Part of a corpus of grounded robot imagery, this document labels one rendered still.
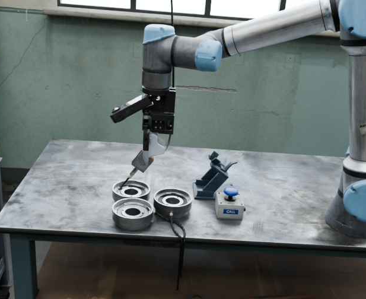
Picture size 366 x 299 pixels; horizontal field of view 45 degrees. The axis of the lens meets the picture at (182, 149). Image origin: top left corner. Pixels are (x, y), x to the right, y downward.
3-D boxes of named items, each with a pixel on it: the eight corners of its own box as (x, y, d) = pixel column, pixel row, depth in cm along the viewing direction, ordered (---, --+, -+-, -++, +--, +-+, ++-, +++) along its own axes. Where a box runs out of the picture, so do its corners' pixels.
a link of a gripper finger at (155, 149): (164, 169, 119) (166, 135, 116) (142, 168, 118) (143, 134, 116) (164, 165, 122) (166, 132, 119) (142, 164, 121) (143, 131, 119)
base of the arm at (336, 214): (368, 210, 132) (376, 180, 128) (391, 239, 118) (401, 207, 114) (318, 207, 131) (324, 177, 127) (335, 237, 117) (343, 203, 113)
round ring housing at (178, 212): (155, 199, 128) (155, 186, 126) (191, 202, 128) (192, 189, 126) (150, 218, 118) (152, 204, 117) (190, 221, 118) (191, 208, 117)
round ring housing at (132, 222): (118, 235, 110) (118, 220, 108) (107, 214, 119) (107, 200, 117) (158, 229, 114) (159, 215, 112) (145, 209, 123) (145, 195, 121)
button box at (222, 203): (216, 219, 121) (218, 203, 119) (214, 206, 127) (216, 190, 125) (246, 220, 121) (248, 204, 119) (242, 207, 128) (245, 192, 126)
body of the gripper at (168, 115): (172, 137, 116) (175, 92, 111) (139, 135, 115) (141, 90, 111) (172, 127, 123) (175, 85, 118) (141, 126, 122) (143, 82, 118)
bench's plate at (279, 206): (-10, 233, 110) (-10, 226, 109) (51, 143, 165) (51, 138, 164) (461, 258, 116) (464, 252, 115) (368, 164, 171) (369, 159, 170)
